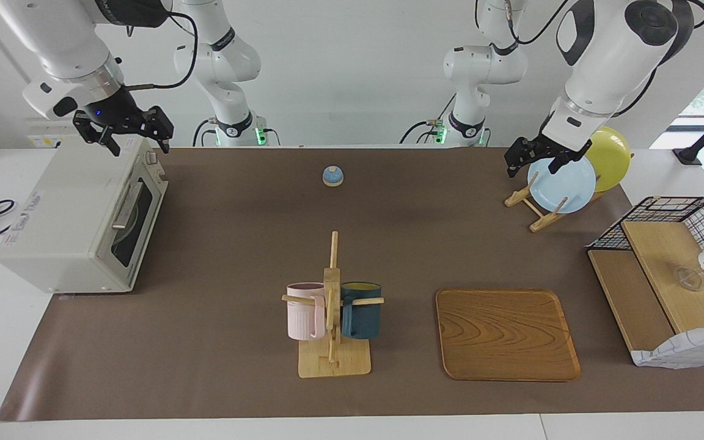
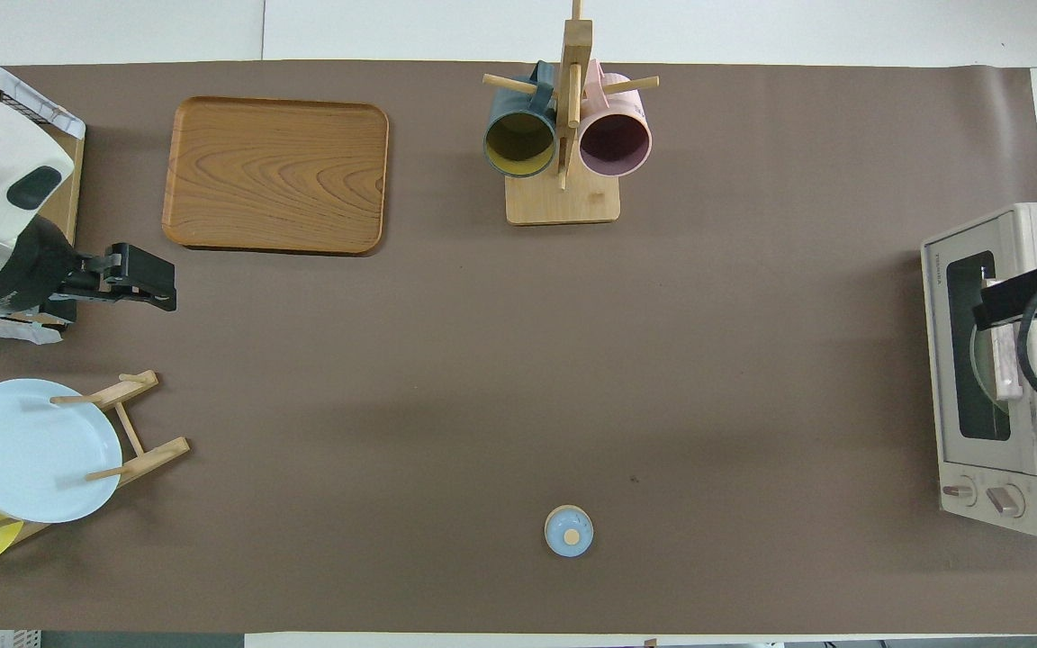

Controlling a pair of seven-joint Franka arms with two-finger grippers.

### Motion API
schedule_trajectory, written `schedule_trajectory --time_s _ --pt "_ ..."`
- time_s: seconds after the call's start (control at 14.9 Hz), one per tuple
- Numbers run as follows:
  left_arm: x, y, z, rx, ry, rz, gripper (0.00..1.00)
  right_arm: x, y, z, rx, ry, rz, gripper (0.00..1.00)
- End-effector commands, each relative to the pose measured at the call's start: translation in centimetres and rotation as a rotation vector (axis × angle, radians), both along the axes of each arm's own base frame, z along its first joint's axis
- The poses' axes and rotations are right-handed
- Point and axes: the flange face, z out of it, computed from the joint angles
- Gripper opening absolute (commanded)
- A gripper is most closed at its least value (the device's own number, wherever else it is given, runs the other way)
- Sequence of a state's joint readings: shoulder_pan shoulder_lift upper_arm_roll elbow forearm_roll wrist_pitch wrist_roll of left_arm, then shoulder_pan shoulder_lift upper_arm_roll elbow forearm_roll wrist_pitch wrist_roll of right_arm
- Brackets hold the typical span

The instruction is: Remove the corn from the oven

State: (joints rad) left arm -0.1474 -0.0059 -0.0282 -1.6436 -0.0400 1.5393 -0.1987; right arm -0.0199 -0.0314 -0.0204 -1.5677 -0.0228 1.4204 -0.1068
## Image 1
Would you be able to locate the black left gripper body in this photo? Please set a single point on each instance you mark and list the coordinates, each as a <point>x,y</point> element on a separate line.
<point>547,148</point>

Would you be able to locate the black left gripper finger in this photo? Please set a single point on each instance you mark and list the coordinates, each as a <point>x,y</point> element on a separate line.
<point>557,165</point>
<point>512,168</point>

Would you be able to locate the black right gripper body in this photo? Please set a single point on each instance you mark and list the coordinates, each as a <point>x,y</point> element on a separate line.
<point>121,113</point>

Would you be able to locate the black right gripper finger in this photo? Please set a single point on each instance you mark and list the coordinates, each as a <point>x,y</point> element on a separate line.
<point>112,142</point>
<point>164,144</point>

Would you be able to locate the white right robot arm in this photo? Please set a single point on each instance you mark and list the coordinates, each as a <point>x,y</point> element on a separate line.
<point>65,43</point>

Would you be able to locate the white toaster oven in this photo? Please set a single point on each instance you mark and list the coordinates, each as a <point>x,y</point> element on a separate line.
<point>58,214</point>

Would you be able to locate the light blue plate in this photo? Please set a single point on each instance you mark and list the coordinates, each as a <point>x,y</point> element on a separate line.
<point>563,189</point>

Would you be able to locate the yellow plate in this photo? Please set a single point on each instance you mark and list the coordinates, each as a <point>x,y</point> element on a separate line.
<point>612,159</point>

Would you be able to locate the wooden plate rack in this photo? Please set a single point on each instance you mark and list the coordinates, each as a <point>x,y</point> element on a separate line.
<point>544,221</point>

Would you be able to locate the white socket box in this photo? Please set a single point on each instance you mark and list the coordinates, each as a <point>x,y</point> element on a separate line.
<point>52,131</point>

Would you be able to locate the light wooden stepped shelf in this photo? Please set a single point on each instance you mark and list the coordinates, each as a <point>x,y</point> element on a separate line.
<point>657,250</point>

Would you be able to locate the brown table mat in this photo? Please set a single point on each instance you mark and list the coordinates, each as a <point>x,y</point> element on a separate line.
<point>236,263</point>

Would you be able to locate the brown wooden tray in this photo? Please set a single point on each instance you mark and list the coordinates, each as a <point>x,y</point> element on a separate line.
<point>505,336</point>

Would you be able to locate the small blue round bell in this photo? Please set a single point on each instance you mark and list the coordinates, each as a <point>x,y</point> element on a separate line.
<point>333,176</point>

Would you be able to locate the clear glass cup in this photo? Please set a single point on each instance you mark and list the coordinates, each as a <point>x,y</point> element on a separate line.
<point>690,279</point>

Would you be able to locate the dark teal mug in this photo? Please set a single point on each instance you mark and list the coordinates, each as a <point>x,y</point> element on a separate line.
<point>361,318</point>

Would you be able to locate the pink mug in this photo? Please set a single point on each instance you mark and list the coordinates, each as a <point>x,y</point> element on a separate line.
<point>303,315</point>

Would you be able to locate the white checked cloth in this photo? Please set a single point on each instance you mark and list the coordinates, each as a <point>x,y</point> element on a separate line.
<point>688,349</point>

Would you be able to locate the wooden mug rack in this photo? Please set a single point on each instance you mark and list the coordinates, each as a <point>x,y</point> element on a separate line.
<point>332,360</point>

